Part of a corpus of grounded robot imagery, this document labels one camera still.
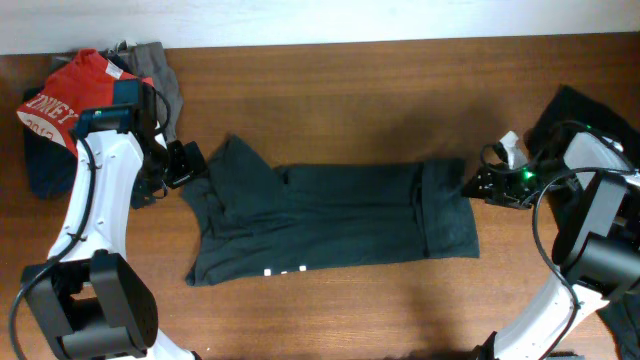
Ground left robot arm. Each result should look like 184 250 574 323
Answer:
8 79 208 360

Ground black garment at right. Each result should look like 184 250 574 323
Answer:
525 86 639 359

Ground right black cable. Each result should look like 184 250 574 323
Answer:
479 119 640 360

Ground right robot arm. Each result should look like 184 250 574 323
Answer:
463 121 639 359

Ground navy folded garment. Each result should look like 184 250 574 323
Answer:
18 113 77 200

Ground dark green t-shirt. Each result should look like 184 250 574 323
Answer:
182 136 480 287

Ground red folded printed t-shirt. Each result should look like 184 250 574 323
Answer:
16 49 135 156

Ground grey folded garment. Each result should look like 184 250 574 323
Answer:
50 41 185 146

